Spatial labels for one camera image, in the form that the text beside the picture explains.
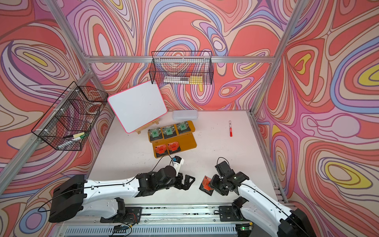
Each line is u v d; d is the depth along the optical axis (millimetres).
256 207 486
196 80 822
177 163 693
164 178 575
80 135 720
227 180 625
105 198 477
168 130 905
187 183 665
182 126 926
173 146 986
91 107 874
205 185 824
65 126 724
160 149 959
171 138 867
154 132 885
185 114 1200
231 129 1078
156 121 1083
